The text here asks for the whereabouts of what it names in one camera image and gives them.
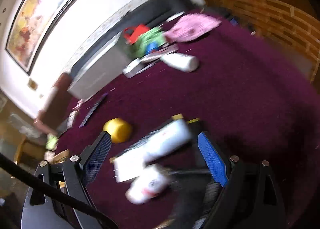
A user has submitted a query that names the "brown armchair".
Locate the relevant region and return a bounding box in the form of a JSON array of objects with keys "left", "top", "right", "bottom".
[{"left": 34, "top": 73, "right": 73, "bottom": 134}]

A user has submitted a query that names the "black leather sofa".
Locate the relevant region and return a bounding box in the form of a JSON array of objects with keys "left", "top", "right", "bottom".
[{"left": 70, "top": 0, "right": 200, "bottom": 82}]

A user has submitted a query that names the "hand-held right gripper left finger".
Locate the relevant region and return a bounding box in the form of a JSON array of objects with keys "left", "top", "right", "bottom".
[{"left": 21, "top": 131, "right": 118, "bottom": 229}]

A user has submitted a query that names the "green patterned cushion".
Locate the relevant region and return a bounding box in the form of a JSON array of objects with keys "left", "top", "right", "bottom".
[{"left": 45, "top": 135, "right": 59, "bottom": 151}]

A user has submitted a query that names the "grey shoe box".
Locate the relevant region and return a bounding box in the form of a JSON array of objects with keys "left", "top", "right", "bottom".
[{"left": 68, "top": 31, "right": 133, "bottom": 101}]

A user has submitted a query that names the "white charger plug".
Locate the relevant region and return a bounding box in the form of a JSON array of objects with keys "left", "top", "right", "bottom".
[{"left": 122, "top": 59, "right": 142, "bottom": 78}]

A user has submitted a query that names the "framed wall painting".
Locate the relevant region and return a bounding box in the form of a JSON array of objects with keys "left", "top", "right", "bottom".
[{"left": 5, "top": 0, "right": 87, "bottom": 76}]

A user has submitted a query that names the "black marker purple cap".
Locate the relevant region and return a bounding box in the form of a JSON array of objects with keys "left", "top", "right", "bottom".
[{"left": 79, "top": 93, "right": 108, "bottom": 128}]

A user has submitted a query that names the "pink floral cloth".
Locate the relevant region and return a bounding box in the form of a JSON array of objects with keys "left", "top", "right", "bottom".
[{"left": 164, "top": 13, "right": 222, "bottom": 43}]

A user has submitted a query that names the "green cloth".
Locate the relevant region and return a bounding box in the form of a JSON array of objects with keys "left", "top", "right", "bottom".
[{"left": 130, "top": 27, "right": 167, "bottom": 58}]

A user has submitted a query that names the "red bag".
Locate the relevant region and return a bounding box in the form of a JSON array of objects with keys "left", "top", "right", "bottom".
[{"left": 123, "top": 24, "right": 150, "bottom": 46}]

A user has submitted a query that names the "white lotion bottle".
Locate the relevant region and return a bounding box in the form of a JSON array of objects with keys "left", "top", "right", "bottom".
[{"left": 160, "top": 53, "right": 200, "bottom": 72}]

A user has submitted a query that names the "small white plastic bottle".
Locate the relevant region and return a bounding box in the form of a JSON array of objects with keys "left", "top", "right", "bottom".
[{"left": 125, "top": 164, "right": 170, "bottom": 204}]

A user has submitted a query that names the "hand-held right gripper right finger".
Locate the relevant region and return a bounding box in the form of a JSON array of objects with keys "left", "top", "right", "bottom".
[{"left": 197, "top": 131, "right": 287, "bottom": 229}]

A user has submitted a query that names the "yellow round jar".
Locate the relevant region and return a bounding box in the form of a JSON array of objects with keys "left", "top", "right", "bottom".
[{"left": 102, "top": 118, "right": 133, "bottom": 144}]

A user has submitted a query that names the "wet wipes pack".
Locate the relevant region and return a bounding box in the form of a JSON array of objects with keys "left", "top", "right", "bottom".
[{"left": 112, "top": 150, "right": 148, "bottom": 183}]

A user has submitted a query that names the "white bottle orange label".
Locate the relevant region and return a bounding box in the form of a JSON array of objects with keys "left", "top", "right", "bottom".
[{"left": 144, "top": 119, "right": 193, "bottom": 163}]

